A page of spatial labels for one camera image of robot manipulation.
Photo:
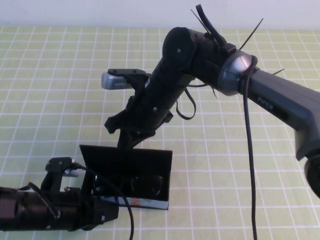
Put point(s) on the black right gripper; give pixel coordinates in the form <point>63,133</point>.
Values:
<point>160,100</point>

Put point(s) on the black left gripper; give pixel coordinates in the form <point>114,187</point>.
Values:
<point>75,212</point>

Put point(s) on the black glasses case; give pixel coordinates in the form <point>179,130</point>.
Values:
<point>140,160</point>

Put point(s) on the black frame glasses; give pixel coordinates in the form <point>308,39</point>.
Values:
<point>157,186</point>

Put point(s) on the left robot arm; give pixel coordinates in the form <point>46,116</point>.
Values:
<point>22,207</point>

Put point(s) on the green checkered tablecloth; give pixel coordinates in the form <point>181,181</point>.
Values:
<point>50,75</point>

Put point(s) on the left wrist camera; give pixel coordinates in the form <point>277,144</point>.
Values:
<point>71,172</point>

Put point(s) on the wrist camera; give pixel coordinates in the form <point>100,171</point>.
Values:
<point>113,81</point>
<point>71,172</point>

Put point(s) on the left camera mount bracket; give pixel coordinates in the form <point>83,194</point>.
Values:
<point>53,172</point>

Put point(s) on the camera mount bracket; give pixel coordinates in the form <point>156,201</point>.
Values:
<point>136,87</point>
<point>53,172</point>

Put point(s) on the right camera mount bracket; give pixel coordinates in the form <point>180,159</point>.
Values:
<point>136,87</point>

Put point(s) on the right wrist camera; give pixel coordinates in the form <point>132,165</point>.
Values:
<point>113,81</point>

